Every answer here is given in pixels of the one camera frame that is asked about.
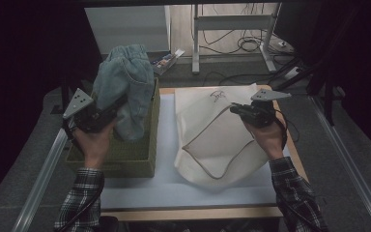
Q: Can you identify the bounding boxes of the tangled black floor cables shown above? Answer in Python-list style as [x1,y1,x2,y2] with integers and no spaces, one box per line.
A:
[201,3,273,56]

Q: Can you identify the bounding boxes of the aluminium rail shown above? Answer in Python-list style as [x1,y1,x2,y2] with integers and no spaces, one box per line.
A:
[308,96,371,232]
[11,128,70,232]

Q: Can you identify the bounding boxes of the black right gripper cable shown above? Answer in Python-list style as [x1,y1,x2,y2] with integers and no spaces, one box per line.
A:
[273,108,300,144]

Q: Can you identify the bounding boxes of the white mesh laundry bag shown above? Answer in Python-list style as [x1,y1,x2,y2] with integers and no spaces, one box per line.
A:
[173,83,272,189]

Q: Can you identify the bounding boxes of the person's left hand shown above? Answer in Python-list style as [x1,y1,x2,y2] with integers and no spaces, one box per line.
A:
[73,121,117,170]

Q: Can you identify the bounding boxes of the light blue jeans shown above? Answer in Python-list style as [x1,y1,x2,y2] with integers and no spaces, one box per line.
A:
[91,43,156,143]

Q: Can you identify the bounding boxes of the white metal desk frame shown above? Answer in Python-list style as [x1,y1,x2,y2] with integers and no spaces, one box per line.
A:
[191,3,283,75]

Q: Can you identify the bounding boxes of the green woven basket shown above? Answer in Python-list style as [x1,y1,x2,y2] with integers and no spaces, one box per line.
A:
[65,76,161,179]

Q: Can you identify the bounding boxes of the colourful small box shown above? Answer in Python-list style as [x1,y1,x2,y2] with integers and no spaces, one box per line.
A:
[150,47,186,76]

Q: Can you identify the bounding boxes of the white cabinet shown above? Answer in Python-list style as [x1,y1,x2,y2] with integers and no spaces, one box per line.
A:
[84,5,172,55]

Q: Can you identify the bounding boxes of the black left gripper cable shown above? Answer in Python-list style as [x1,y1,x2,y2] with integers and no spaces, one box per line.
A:
[55,119,102,232]

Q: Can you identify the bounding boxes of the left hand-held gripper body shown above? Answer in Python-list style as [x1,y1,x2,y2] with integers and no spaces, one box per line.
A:
[62,88,114,133]

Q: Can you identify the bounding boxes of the person's right hand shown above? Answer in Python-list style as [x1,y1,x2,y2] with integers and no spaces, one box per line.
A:
[243,110,288,161]

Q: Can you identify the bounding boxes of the white power strip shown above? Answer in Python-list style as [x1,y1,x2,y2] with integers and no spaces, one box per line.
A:
[283,66,301,80]

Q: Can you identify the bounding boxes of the white table mat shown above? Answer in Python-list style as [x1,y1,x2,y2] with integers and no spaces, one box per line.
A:
[100,93,292,211]

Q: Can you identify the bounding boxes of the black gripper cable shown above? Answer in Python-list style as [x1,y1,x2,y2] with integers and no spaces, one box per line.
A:
[273,108,300,144]
[55,119,102,232]

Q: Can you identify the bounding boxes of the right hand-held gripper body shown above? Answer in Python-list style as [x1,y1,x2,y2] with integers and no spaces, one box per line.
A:
[243,89,293,129]

